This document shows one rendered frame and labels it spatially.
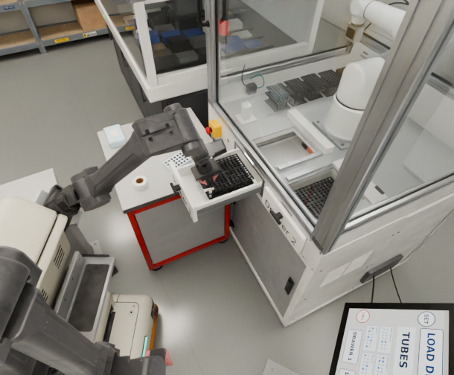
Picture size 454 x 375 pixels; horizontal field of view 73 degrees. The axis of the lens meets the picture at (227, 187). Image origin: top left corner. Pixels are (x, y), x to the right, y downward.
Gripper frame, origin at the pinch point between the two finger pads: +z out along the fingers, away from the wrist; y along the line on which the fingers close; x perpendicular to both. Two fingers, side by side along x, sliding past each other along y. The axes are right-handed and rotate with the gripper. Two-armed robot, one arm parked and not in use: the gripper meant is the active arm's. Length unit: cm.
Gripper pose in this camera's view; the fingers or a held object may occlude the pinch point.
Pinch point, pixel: (209, 181)
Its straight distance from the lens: 128.8
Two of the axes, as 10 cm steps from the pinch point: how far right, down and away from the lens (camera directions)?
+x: 4.0, 7.4, -5.5
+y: -9.0, 4.2, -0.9
